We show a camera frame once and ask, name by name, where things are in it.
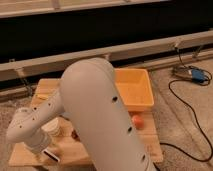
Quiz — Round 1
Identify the white dish brush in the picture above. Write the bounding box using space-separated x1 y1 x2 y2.
43 149 60 162

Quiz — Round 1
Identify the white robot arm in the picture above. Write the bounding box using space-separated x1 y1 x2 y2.
6 58 156 171

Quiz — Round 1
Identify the yellow plastic bin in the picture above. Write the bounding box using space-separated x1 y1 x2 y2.
115 68 154 112

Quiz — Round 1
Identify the red apple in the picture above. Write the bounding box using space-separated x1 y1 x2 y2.
132 115 144 129

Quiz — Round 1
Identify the dark grape bunch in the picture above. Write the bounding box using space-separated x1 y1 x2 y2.
71 130 79 140

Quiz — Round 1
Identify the yellow banana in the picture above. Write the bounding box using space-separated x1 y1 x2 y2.
36 94 49 100

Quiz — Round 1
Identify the wooden table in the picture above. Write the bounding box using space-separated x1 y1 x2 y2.
9 79 163 167

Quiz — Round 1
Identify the blue power adapter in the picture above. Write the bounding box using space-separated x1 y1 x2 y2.
191 69 205 83

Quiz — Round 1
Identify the black power cable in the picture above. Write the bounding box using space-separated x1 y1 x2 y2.
159 46 213 163

